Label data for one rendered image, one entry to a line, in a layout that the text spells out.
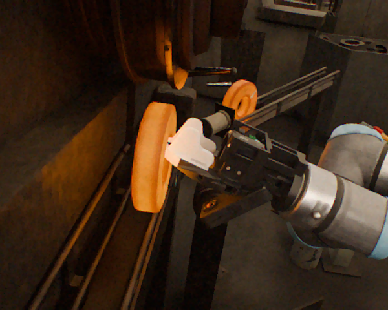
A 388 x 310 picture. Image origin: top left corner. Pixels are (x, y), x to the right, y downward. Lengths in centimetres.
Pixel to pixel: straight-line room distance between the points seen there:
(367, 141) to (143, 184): 42
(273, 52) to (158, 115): 289
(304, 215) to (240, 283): 105
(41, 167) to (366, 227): 42
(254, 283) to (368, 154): 97
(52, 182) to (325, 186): 35
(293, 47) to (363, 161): 266
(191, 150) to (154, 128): 6
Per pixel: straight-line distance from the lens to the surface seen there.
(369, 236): 57
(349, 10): 520
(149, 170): 46
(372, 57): 283
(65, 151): 46
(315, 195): 52
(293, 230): 70
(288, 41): 331
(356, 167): 70
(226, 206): 54
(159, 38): 50
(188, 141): 50
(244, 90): 117
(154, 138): 47
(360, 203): 55
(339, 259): 176
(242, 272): 160
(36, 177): 40
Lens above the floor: 107
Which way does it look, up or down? 26 degrees down
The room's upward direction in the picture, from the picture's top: 8 degrees clockwise
